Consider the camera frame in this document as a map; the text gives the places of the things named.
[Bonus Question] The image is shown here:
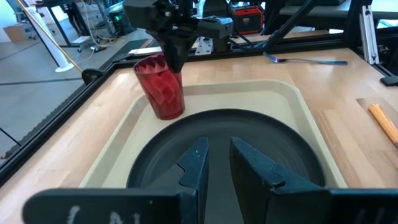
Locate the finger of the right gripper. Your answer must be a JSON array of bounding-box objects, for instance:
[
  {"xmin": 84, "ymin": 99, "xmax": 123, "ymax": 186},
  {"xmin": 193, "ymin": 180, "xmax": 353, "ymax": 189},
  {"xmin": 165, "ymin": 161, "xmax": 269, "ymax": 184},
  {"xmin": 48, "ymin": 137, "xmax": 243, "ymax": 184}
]
[
  {"xmin": 162, "ymin": 37, "xmax": 178, "ymax": 73},
  {"xmin": 175, "ymin": 37, "xmax": 190, "ymax": 73}
]

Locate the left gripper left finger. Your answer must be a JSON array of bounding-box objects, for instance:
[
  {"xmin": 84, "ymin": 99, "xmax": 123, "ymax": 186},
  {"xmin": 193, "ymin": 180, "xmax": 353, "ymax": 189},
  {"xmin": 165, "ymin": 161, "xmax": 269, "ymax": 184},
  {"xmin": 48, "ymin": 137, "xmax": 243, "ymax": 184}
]
[{"xmin": 145, "ymin": 136, "xmax": 210, "ymax": 224}]

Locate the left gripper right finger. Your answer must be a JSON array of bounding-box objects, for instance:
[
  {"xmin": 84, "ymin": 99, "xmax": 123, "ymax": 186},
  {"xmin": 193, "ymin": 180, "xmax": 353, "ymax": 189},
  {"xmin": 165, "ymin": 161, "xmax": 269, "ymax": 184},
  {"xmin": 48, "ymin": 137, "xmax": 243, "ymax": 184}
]
[{"xmin": 229, "ymin": 136, "xmax": 331, "ymax": 224}]

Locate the red faceted plastic cup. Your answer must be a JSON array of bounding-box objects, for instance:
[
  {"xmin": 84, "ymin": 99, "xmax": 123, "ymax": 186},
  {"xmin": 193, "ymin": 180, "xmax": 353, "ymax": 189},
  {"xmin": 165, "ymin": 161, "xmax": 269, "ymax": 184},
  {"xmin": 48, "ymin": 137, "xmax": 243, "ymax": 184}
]
[{"xmin": 133, "ymin": 53, "xmax": 186, "ymax": 121}]

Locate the black round plate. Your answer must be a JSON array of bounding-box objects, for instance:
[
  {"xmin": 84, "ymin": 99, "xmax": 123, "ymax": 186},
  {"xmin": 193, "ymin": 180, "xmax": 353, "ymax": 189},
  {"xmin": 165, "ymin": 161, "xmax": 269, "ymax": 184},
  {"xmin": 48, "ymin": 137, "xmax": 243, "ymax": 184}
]
[{"xmin": 126, "ymin": 108, "xmax": 326, "ymax": 189}]

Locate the iridescent blue fork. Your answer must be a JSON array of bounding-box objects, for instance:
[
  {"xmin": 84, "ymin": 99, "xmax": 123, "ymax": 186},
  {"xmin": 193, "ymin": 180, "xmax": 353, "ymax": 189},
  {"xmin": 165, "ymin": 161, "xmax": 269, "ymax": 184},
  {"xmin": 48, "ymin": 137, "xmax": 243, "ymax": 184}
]
[{"xmin": 262, "ymin": 51, "xmax": 349, "ymax": 67}]

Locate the spoon with orange handle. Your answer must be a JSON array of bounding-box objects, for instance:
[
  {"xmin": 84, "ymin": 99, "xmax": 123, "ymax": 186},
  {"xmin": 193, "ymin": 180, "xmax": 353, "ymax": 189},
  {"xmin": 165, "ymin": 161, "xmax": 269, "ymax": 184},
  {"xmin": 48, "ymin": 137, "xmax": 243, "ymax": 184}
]
[{"xmin": 368, "ymin": 104, "xmax": 398, "ymax": 149}]

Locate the beige plastic tray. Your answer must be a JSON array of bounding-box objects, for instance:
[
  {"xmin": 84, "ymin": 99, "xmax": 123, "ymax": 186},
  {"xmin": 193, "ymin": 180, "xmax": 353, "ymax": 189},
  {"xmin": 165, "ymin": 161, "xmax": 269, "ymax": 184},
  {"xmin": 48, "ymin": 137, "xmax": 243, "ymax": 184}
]
[{"xmin": 79, "ymin": 79, "xmax": 348, "ymax": 189}]

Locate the black computer with green lights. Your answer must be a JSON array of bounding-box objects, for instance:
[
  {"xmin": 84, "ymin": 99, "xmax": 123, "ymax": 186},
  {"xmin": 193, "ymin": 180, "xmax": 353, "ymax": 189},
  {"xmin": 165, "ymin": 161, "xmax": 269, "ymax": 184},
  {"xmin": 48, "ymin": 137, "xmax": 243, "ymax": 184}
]
[{"xmin": 108, "ymin": 7, "xmax": 127, "ymax": 35}]

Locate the black mat with hazard stripes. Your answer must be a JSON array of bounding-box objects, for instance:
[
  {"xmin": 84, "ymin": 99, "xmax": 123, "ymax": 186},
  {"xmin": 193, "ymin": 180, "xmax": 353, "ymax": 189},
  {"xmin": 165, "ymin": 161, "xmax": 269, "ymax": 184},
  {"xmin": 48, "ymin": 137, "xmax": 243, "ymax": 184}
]
[{"xmin": 105, "ymin": 37, "xmax": 150, "ymax": 65}]

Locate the red and black equipment box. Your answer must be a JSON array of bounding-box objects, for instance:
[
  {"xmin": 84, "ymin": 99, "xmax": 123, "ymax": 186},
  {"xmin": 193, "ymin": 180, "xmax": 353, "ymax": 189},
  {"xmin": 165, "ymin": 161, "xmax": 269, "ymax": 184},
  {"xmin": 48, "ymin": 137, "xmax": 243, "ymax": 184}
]
[{"xmin": 233, "ymin": 5, "xmax": 264, "ymax": 35}]

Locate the cardboard box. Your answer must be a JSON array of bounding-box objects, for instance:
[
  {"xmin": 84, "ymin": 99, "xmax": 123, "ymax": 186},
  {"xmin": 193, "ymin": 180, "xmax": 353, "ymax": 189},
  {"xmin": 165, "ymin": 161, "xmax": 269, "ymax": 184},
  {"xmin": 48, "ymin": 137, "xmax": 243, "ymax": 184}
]
[{"xmin": 2, "ymin": 23, "xmax": 32, "ymax": 43}]

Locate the dark grey desk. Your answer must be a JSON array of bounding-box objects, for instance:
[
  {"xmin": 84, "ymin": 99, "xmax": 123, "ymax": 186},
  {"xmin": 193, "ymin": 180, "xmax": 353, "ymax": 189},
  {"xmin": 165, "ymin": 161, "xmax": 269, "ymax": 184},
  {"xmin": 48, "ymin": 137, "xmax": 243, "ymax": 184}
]
[{"xmin": 278, "ymin": 0, "xmax": 355, "ymax": 22}]

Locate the yellow cable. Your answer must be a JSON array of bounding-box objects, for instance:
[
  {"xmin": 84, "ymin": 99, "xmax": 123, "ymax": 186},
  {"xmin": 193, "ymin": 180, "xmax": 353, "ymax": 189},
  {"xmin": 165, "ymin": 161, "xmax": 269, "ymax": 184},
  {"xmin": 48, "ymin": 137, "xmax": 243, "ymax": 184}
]
[{"xmin": 14, "ymin": 0, "xmax": 83, "ymax": 73}]

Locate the white post with round base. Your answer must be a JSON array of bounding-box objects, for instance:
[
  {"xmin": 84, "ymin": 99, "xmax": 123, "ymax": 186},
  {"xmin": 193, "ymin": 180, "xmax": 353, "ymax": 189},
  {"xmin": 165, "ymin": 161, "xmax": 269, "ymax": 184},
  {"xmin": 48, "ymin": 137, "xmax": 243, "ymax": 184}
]
[{"xmin": 24, "ymin": 6, "xmax": 75, "ymax": 73}]

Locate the black aluminium table frame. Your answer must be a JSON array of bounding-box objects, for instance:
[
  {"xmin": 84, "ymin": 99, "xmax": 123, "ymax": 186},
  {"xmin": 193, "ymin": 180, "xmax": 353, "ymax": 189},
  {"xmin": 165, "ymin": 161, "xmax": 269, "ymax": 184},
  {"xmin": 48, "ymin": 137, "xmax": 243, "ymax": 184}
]
[{"xmin": 0, "ymin": 0, "xmax": 398, "ymax": 189}]

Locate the silver aluminium bracket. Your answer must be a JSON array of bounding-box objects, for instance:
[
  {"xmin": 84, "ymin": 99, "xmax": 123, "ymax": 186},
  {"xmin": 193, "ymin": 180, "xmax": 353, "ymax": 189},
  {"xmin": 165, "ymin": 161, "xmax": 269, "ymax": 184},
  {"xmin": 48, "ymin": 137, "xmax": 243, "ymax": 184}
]
[{"xmin": 359, "ymin": 4, "xmax": 380, "ymax": 65}]

